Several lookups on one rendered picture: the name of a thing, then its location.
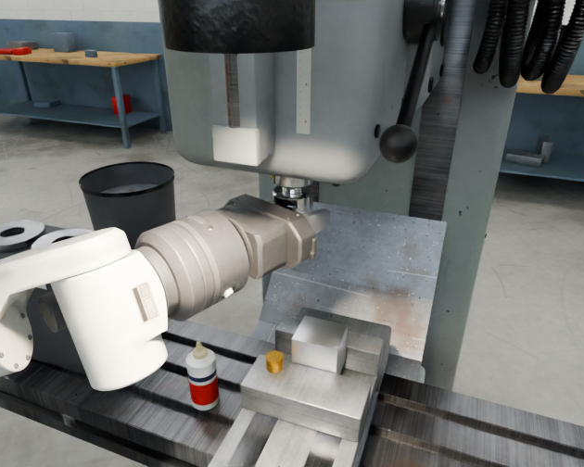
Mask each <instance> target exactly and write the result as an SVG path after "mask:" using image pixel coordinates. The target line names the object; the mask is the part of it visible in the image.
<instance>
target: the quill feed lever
mask: <svg viewBox="0 0 584 467"><path fill-rule="evenodd" d="M447 1H448V0H404V7H403V22H402V29H403V38H404V40H407V43H408V44H416V45H418V47H417V51H416V54H415V58H414V61H413V66H412V70H411V73H410V77H409V80H408V83H407V87H406V90H405V94H404V97H403V100H402V103H401V107H400V113H399V115H398V119H397V122H396V125H392V126H390V127H388V128H387V129H385V130H384V132H383V133H382V135H381V137H380V139H379V150H380V153H381V155H382V156H383V158H385V159H386V160H387V161H389V162H392V163H403V162H406V161H408V160H410V159H411V158H412V157H413V156H414V155H415V153H416V151H417V148H418V138H417V135H416V133H415V132H414V130H413V129H412V128H411V126H412V122H413V116H414V112H415V109H416V105H417V102H418V98H419V94H420V91H421V87H422V84H423V80H424V77H425V70H426V66H427V63H428V59H429V56H430V52H431V48H432V45H433V43H434V41H437V40H438V37H439V34H440V29H441V24H442V20H443V19H444V18H445V13H446V7H447Z"/></svg>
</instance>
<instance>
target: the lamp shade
mask: <svg viewBox="0 0 584 467"><path fill-rule="evenodd" d="M160 7H161V16H162V23H163V31H164V40H165V47H166V48H167V49H170V50H174V51H182V52H192V53H210V54H257V53H276V52H288V51H298V50H304V49H309V48H312V47H314V42H315V0H160Z"/></svg>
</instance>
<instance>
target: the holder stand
mask: <svg viewBox="0 0 584 467"><path fill-rule="evenodd" d="M91 232H92V231H89V230H86V229H77V228H73V229H66V228H60V227H56V226H50V225H44V224H42V223H41V222H39V221H31V220H22V221H10V222H6V223H2V224H0V259H4V258H7V257H10V256H13V255H16V254H18V253H21V252H24V251H27V250H31V249H34V248H36V247H40V246H46V245H49V244H53V243H56V242H59V241H63V240H66V239H70V238H72V237H76V236H79V235H83V234H88V233H91ZM51 291H53V289H52V286H51V284H50V283H49V284H43V285H39V286H36V287H35V288H34V290H33V292H32V295H31V297H30V299H29V300H28V303H27V307H26V312H27V316H28V319H29V321H30V325H31V328H32V337H33V350H32V357H31V359H35V360H40V361H43V362H47V363H51V364H54V365H57V366H60V367H64V368H68V369H71V370H74V371H77V372H84V373H86V372H85V370H84V367H83V364H82V362H81V359H80V357H79V354H78V352H77V349H76V346H75V345H74V342H73V340H72V337H71V335H70V331H69V328H68V327H66V328H64V329H62V330H60V331H58V332H56V333H54V332H53V331H51V329H49V327H48V326H47V324H46V322H45V321H44V318H43V317H42V315H41V311H40V309H39V306H38V301H37V298H38V297H39V296H41V295H44V294H46V293H49V292H51Z"/></svg>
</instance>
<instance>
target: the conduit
mask: <svg viewBox="0 0 584 467"><path fill-rule="evenodd" d="M565 1H566V0H538V3H537V6H536V9H535V11H536V12H534V14H535V15H534V16H533V17H534V18H533V19H532V20H533V21H531V23H532V24H531V25H530V26H531V27H530V28H529V29H530V30H529V33H528V36H527V41H526V44H524V42H525V39H526V38H525V35H526V34H525V32H526V28H527V27H526V25H527V18H528V15H527V14H528V13H529V12H528V11H529V9H530V8H529V6H530V2H531V0H509V1H508V0H490V2H489V4H490V6H489V10H488V12H489V13H488V17H487V19H488V20H486V22H487V23H486V24H485V25H486V27H485V28H484V29H485V30H484V33H483V36H482V40H481V43H480V46H479V48H478V51H477V54H476V59H475V62H474V64H473V69H474V72H476V73H477V74H483V73H485V72H486V71H488V70H489V67H490V65H491V63H492V60H493V58H494V56H495V54H496V51H497V48H498V45H499V42H500V40H501V45H500V47H501V48H500V57H499V77H500V84H501V85H502V86H503V87H505V88H511V87H513V86H515V85H516V83H517V81H518V79H519V76H520V73H521V77H522V78H523V79H525V80H526V81H535V80H536V79H537V78H539V77H540V76H541V75H542V74H543V77H542V81H541V85H540V87H541V90H542V92H543V93H545V94H553V93H555V92H556V91H557V90H559V88H560V87H561V85H562V83H563V82H564V80H565V77H566V75H567V73H568V72H569V70H570V68H571V66H572V64H573V61H574V60H575V57H576V55H577V53H578V49H579V48H580V44H581V43H582V40H583V36H584V0H576V1H575V4H574V8H573V12H571V16H570V20H569V21H568V22H569V23H567V25H564V24H563V22H562V20H563V16H564V14H563V13H564V12H565V11H564V9H565V4H566V2H565ZM507 5H508V6H507ZM506 8H507V9H506ZM505 12H506V13H505ZM503 23H504V25H503ZM562 24H563V25H562ZM502 30H503V31H502ZM524 46H525V47H524ZM523 49H524V50H523Z"/></svg>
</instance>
